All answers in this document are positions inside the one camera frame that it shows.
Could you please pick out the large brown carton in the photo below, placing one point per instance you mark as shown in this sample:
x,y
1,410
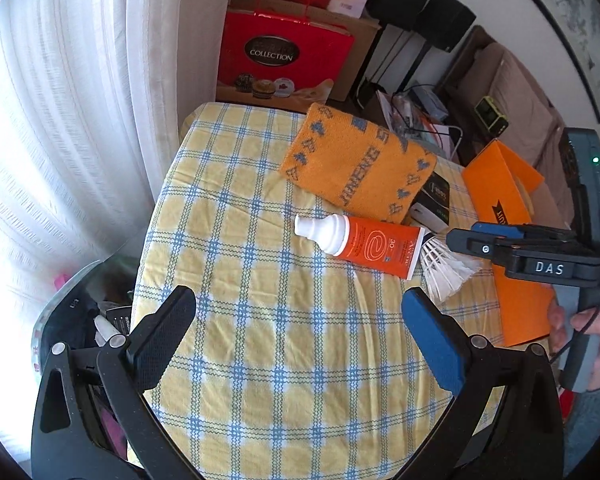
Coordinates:
x,y
363,30

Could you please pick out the beige sofa cushion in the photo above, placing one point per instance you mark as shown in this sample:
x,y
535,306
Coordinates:
x,y
532,121

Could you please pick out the green black portable device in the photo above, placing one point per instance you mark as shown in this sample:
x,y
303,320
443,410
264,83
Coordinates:
x,y
494,121

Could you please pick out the white sheer curtain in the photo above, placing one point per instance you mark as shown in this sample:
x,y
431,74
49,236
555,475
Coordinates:
x,y
92,93

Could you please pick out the person's right hand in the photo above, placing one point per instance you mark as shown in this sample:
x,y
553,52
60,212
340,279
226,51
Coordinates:
x,y
575,339

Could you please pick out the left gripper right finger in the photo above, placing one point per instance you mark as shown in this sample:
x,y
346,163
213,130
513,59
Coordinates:
x,y
503,421

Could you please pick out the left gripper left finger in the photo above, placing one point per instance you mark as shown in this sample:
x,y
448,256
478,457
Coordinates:
x,y
91,418

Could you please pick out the right black speaker on stand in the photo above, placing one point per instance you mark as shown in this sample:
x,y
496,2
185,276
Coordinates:
x,y
442,23

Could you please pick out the small black box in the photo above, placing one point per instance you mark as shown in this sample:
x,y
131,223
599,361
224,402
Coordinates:
x,y
431,205

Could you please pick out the black speaker on stand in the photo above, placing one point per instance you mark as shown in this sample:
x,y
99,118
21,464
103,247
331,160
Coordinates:
x,y
442,23
401,14

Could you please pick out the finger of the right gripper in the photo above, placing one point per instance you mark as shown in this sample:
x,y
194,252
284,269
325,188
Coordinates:
x,y
520,232
555,262

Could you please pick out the left black speaker on stand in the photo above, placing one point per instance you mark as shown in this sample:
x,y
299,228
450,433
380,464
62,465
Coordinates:
x,y
401,14

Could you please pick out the white box of clutter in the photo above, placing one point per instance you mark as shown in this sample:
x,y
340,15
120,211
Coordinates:
x,y
402,116

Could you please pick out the orange patterned towel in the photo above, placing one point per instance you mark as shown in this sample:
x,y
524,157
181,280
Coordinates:
x,y
362,168

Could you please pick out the red chocolate collection gift bag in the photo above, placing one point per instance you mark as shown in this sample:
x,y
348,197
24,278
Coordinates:
x,y
279,60

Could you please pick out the white feather shuttlecock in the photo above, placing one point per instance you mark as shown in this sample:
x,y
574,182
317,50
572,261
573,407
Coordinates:
x,y
444,272

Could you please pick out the yellow blue checkered tablecloth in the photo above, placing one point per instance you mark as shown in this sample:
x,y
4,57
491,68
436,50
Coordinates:
x,y
297,365

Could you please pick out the orange white sunscreen tube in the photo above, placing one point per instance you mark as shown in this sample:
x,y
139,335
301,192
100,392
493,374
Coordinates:
x,y
386,247

